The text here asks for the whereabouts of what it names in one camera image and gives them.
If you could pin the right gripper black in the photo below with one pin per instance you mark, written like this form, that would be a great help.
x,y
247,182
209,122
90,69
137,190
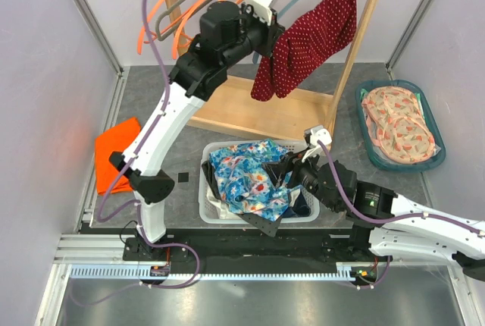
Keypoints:
x,y
292,162

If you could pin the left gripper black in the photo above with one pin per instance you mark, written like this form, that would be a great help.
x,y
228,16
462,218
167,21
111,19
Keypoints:
x,y
270,32

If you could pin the wooden clothes rack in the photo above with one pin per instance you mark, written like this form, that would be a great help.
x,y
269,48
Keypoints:
x,y
246,75

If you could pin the white pleated skirt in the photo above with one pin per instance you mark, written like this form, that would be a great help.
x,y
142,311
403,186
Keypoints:
x,y
223,208

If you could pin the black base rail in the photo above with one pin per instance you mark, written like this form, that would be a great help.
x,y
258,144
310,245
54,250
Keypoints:
x,y
232,251

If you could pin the blue denim skirt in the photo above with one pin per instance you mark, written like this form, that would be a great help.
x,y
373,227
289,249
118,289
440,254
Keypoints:
x,y
298,206

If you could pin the black dotted garment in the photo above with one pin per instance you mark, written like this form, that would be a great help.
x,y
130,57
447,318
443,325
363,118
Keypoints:
x,y
266,226

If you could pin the orange hanger of black garment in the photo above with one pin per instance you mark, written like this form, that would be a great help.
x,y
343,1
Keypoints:
x,y
181,40

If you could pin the peach patterned garment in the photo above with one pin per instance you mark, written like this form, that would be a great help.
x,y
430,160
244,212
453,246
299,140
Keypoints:
x,y
395,120

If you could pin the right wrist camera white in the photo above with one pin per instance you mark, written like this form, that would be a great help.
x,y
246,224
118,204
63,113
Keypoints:
x,y
316,137

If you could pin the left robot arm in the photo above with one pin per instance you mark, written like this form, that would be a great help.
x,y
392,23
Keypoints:
x,y
227,33

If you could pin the orange plastic hanger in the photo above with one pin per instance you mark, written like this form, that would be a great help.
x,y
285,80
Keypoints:
x,y
163,11

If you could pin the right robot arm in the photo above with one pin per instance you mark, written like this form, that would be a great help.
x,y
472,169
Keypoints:
x,y
387,223

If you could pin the blue floral garment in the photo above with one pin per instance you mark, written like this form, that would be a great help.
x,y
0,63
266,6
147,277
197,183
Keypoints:
x,y
245,186

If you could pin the red polka dot garment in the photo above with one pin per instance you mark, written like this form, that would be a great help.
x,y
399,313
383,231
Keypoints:
x,y
305,46

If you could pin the teal plastic basket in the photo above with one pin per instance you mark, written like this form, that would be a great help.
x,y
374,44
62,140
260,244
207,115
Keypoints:
x,y
376,158

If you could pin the small black square tile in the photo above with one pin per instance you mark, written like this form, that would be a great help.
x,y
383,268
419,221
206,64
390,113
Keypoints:
x,y
183,177

